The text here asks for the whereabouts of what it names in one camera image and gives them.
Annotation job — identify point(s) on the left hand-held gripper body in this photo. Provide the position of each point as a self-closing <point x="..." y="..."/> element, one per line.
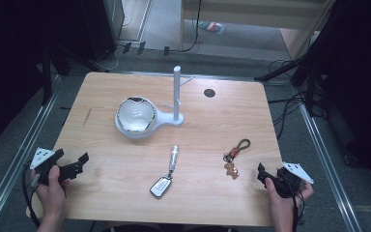
<point x="42" y="156"/>

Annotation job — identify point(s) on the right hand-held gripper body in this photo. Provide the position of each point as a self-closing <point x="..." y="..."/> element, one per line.
<point x="298" y="172"/>

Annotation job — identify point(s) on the person's right hand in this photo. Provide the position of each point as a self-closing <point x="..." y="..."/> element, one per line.
<point x="281" y="208"/>

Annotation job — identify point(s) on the person's left hand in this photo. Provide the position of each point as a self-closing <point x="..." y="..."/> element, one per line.
<point x="52" y="196"/>

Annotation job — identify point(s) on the white bowl with silver rim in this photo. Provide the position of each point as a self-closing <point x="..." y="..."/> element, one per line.
<point x="136" y="114"/>

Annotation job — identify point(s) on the dark round table grommet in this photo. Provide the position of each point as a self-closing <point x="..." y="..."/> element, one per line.
<point x="209" y="93"/>

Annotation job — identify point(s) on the black metal stand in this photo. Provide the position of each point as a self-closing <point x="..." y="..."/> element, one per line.
<point x="306" y="64"/>

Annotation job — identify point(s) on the white key stand with pegs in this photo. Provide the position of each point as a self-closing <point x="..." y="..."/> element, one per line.
<point x="176" y="96"/>

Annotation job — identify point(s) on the black cabinet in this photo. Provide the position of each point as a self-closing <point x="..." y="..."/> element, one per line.
<point x="104" y="25"/>

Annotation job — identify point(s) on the colourful packet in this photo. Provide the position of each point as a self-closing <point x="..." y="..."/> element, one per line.
<point x="212" y="27"/>

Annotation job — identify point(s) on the light wooden shelf unit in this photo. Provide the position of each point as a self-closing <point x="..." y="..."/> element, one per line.
<point x="248" y="14"/>

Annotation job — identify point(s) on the metal floor rail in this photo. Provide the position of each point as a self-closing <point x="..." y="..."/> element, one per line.
<point x="328" y="161"/>
<point x="16" y="154"/>

